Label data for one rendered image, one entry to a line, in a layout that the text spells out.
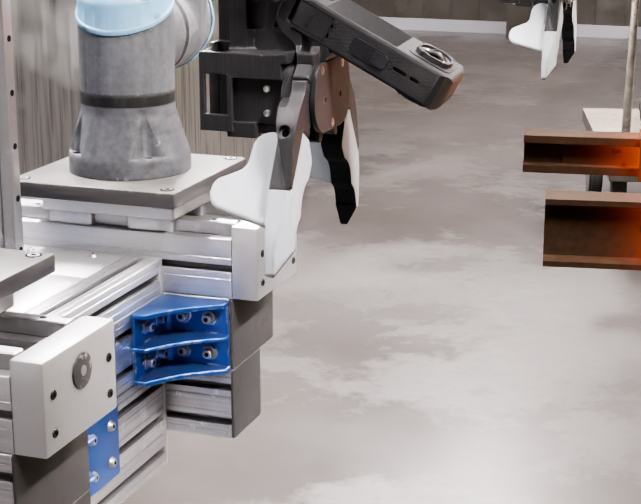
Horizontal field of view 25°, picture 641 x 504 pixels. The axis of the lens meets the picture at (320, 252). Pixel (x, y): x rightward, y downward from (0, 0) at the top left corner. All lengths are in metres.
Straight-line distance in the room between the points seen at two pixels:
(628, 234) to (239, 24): 0.28
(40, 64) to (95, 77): 2.66
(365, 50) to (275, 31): 0.06
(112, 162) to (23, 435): 0.53
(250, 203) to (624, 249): 0.24
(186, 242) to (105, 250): 0.11
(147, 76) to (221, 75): 0.80
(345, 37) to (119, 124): 0.85
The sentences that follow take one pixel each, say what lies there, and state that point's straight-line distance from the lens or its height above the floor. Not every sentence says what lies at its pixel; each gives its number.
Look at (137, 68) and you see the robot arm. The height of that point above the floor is 0.95.
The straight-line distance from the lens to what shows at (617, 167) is 1.17.
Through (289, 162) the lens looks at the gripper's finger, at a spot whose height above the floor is 1.01.
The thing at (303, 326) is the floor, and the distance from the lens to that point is 3.82.
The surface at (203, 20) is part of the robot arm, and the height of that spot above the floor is 0.99.
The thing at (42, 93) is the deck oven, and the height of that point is 0.51.
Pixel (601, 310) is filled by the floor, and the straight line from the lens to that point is 4.03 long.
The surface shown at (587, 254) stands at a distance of 0.93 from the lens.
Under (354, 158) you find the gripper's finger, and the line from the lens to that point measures 1.03.
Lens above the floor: 1.20
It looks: 15 degrees down
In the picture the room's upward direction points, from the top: straight up
